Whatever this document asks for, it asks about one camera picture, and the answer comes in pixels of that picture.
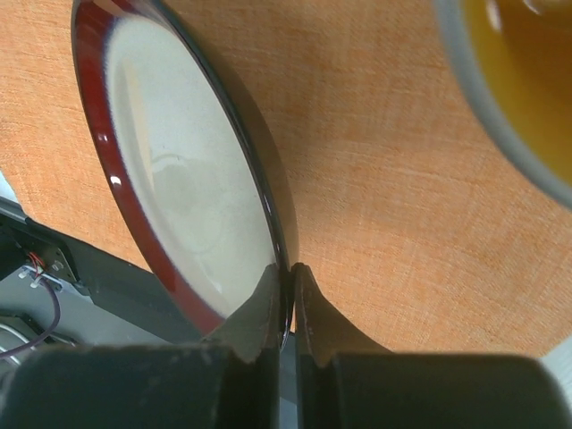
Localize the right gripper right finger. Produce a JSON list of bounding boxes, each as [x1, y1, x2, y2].
[[293, 264, 568, 428]]

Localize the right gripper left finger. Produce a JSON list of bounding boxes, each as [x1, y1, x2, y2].
[[1, 265, 281, 428]]

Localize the red rimmed plate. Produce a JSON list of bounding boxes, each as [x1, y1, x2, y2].
[[71, 1, 299, 340]]

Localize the white floral mug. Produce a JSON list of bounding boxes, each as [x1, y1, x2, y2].
[[434, 1, 571, 206]]

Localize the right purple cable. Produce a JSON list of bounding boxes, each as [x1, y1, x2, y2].
[[0, 283, 62, 361]]

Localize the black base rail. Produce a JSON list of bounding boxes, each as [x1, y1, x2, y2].
[[1, 213, 202, 343]]

